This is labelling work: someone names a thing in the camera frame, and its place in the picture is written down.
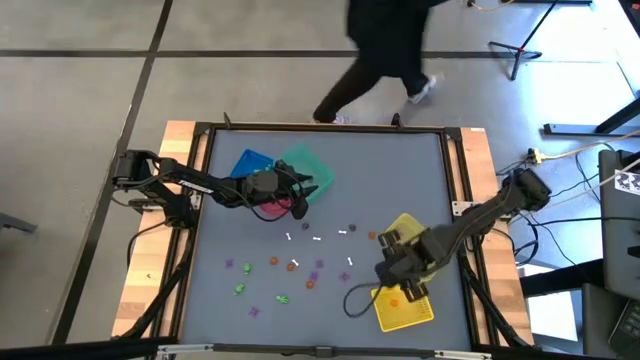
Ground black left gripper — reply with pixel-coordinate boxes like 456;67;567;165
244;159;320;207

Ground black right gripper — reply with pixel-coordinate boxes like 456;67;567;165
374;228;444;289

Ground teal plastic bin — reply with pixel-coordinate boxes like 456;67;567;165
279;143;335;205

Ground pink round plastic bowl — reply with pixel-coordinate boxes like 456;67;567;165
258;195;296;218

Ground translucent yellow plastic bin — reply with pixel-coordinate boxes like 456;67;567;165
379;212;449;281

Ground blue plastic basket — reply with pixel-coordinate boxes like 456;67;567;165
229;148;275;180

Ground yellow perforated plastic basket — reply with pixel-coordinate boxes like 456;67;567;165
369;279;435;334

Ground wooden table side board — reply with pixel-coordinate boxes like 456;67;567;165
452;127;535;346
112;119;209;339

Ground black rig bar silver brackets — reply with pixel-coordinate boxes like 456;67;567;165
0;338;640;360

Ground black desk beam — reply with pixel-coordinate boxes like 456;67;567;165
519;258;606;299

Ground person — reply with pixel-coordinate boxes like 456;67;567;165
312;0;445;125

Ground dark grey box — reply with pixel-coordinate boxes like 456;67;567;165
581;282;626;360

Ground black desk foot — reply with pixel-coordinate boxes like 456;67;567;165
543;98;640;139

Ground black computer cabinet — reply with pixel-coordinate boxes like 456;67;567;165
598;148;640;301

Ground black tripod stand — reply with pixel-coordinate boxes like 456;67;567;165
487;0;561;82

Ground dark laptop keyboard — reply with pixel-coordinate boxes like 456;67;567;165
607;294;640;360

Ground black white fiducial tag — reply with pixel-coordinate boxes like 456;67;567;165
613;169;640;197

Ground dark grey furniture foot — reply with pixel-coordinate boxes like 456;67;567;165
0;212;39;235

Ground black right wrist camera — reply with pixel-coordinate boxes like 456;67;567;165
403;280;430;304

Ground black left camera cable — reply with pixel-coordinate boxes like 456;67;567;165
247;197;296;224

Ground black camera cable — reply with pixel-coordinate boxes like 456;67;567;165
247;197;296;224
342;281;386;320

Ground black metal table frame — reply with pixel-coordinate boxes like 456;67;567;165
149;112;534;351

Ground black right camera cable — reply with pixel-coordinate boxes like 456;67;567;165
342;281;386;320

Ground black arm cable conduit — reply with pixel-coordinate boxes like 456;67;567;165
459;234;531;349
117;219;201;341

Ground thin black cable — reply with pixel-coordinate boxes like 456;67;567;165
529;214;640;229

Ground black floor cable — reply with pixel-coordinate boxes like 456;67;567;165
494;142;616;266

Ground beige power cable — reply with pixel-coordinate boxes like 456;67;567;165
541;129;640;162

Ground white cable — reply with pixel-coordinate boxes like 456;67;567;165
544;158;640;211

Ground orange floor cable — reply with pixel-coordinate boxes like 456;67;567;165
467;0;516;12

